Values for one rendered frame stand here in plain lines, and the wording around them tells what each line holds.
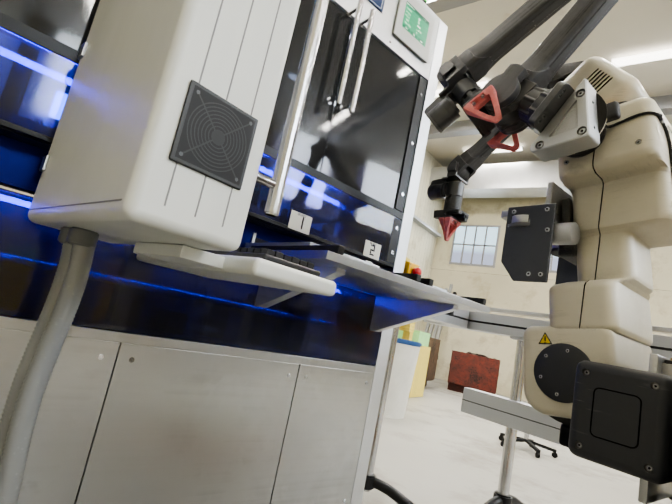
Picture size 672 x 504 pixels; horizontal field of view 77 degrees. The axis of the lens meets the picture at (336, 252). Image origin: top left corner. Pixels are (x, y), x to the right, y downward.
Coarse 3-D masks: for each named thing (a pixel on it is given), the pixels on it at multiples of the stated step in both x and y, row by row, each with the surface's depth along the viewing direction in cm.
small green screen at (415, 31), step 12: (408, 0) 169; (396, 12) 166; (408, 12) 169; (420, 12) 174; (396, 24) 165; (408, 24) 169; (420, 24) 174; (432, 24) 179; (396, 36) 165; (408, 36) 169; (420, 36) 174; (420, 48) 174
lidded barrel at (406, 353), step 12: (396, 348) 390; (408, 348) 393; (396, 360) 389; (408, 360) 394; (396, 372) 389; (408, 372) 394; (396, 384) 388; (408, 384) 396; (396, 396) 388; (408, 396) 402; (396, 408) 388
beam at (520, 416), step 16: (464, 400) 213; (480, 400) 207; (496, 400) 201; (512, 400) 197; (480, 416) 205; (496, 416) 199; (512, 416) 194; (528, 416) 189; (544, 416) 184; (528, 432) 187; (544, 432) 183
